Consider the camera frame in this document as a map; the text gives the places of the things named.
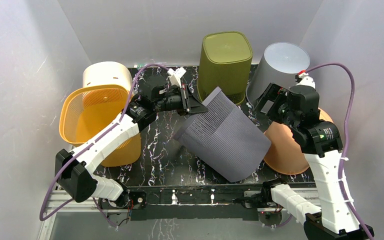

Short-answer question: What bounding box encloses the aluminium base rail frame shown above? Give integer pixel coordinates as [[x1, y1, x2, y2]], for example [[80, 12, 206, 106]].
[[37, 188, 354, 240]]

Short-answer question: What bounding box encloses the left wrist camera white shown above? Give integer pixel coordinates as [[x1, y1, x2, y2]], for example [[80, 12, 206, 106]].
[[167, 67, 186, 87]]

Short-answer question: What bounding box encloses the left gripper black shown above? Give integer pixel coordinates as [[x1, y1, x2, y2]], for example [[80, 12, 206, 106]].
[[155, 85, 209, 117]]

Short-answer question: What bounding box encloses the yellow mesh basket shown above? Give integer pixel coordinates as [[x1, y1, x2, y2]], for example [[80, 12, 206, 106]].
[[59, 84, 142, 167]]

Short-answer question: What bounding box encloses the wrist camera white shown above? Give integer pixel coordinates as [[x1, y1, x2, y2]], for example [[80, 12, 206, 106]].
[[295, 70, 316, 89], [167, 67, 186, 87]]

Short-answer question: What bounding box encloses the light grey round bucket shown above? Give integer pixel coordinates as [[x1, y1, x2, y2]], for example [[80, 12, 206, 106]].
[[245, 42, 311, 107]]

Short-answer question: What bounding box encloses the cream bin with orange rim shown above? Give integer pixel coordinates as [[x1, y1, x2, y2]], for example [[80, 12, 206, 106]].
[[82, 61, 133, 91]]

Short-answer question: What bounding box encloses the orange round plastic bucket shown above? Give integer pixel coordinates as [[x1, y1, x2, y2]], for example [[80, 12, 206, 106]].
[[263, 107, 335, 176]]

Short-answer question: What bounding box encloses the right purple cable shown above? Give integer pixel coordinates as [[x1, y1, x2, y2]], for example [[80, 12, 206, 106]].
[[278, 62, 375, 240]]

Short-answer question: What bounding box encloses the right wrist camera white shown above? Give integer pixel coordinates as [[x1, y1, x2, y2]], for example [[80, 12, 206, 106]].
[[295, 70, 316, 89]]

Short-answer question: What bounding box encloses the grey mesh basket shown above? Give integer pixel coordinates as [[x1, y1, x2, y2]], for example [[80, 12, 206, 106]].
[[173, 87, 272, 182]]

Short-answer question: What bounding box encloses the purple cable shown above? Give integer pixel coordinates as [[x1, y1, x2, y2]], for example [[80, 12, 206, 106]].
[[38, 63, 171, 229], [278, 62, 375, 240]]

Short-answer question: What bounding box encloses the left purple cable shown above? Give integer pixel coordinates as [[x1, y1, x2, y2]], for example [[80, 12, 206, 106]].
[[38, 63, 171, 229]]

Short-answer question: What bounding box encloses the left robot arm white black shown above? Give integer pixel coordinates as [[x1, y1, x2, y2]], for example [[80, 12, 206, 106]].
[[54, 77, 208, 208]]

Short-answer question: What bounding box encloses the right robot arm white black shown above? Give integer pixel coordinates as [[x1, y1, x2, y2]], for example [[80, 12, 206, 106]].
[[234, 83, 374, 240]]

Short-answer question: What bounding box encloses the olive green mesh basket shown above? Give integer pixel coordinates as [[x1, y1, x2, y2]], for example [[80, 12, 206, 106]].
[[196, 31, 253, 106]]

